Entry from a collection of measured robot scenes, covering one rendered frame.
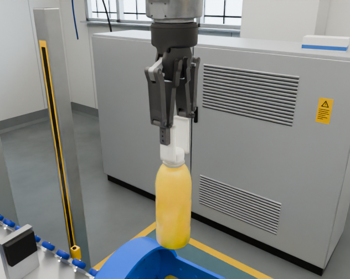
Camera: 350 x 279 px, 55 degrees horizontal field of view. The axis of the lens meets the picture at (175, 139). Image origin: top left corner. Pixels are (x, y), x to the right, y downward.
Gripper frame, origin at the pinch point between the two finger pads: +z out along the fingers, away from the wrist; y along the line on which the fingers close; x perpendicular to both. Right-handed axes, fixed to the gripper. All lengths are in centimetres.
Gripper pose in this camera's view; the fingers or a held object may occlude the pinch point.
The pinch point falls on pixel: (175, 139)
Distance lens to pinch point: 60.8
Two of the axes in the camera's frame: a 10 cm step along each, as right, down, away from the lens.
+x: 8.4, 2.1, -5.1
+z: 0.1, 9.2, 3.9
